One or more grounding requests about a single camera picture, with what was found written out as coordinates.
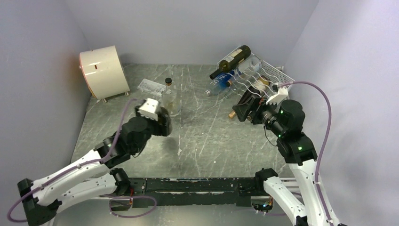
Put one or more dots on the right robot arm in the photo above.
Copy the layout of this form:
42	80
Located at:
285	121

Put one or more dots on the dark primitivo wine bottle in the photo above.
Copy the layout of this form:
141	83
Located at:
164	122

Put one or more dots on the clear bottle black cap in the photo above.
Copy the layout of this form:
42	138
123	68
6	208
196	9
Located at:
170	99

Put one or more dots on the slim amber gold-capped bottle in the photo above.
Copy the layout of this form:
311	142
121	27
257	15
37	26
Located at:
254	90

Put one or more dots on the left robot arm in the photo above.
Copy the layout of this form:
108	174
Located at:
95	173

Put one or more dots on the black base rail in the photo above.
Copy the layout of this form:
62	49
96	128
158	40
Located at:
194	191

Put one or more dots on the dark green wine bottle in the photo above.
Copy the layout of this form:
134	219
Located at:
230	61

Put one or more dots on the clear empty glass bottle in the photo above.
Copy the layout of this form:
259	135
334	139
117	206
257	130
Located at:
250	66

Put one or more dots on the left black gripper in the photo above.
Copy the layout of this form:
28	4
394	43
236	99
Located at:
159	129

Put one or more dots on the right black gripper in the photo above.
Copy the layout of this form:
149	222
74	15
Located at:
254	103

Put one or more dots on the cream cylindrical appliance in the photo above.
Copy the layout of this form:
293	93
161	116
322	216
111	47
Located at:
103	73

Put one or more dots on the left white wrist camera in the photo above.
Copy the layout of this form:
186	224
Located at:
149	109

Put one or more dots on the white wire wine rack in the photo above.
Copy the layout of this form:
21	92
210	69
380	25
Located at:
273	74

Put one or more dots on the clear blue label bottle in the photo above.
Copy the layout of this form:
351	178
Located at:
218	84

